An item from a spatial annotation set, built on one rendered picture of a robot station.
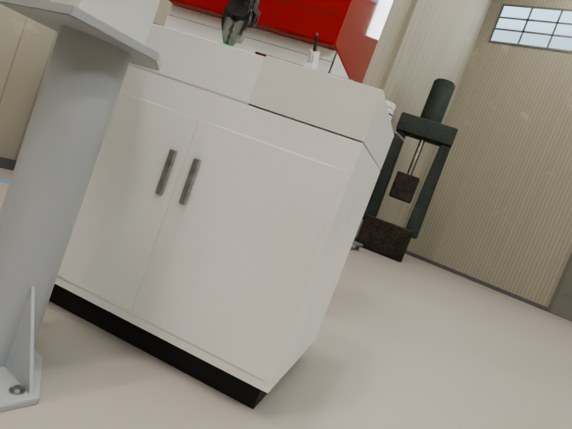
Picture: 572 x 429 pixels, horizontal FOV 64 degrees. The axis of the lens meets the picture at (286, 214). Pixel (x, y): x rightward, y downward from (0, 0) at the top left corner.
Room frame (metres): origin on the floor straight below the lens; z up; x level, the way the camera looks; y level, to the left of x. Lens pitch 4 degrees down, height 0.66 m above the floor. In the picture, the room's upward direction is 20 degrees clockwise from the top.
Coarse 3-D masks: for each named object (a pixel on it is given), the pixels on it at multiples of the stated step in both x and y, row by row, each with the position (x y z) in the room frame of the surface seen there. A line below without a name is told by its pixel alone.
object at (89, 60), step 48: (0, 0) 1.02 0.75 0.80; (96, 48) 1.02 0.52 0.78; (144, 48) 1.01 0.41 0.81; (48, 96) 1.01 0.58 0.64; (96, 96) 1.04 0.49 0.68; (48, 144) 1.01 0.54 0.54; (96, 144) 1.08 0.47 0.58; (48, 192) 1.02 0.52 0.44; (0, 240) 1.01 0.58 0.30; (48, 240) 1.04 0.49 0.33; (0, 288) 1.01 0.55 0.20; (48, 288) 1.08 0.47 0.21; (0, 336) 1.02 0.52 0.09; (0, 384) 0.97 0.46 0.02
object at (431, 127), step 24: (432, 96) 8.14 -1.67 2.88; (408, 120) 8.17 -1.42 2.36; (432, 120) 8.08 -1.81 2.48; (432, 144) 8.36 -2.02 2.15; (384, 168) 8.25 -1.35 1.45; (432, 168) 8.04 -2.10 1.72; (384, 192) 8.28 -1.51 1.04; (408, 192) 8.08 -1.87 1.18; (432, 192) 8.01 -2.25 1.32; (360, 240) 8.05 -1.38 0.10; (384, 240) 7.94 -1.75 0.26; (408, 240) 7.84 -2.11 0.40
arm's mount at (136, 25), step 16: (64, 0) 1.01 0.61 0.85; (80, 0) 0.98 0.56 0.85; (96, 0) 1.00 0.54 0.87; (112, 0) 1.03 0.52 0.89; (128, 0) 1.06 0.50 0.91; (144, 0) 1.09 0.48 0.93; (96, 16) 1.01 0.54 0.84; (112, 16) 1.04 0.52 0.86; (128, 16) 1.07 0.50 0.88; (144, 16) 1.11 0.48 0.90; (128, 32) 1.08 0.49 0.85; (144, 32) 1.12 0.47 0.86
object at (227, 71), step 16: (160, 32) 1.42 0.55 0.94; (176, 32) 1.41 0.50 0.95; (160, 48) 1.42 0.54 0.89; (176, 48) 1.41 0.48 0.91; (192, 48) 1.39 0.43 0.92; (208, 48) 1.38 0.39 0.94; (224, 48) 1.37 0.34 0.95; (176, 64) 1.40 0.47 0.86; (192, 64) 1.39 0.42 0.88; (208, 64) 1.37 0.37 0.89; (224, 64) 1.36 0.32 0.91; (240, 64) 1.35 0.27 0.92; (256, 64) 1.34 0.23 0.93; (192, 80) 1.38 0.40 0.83; (208, 80) 1.37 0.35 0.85; (224, 80) 1.36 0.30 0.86; (240, 80) 1.34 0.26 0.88; (256, 80) 1.33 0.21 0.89; (240, 96) 1.34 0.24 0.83
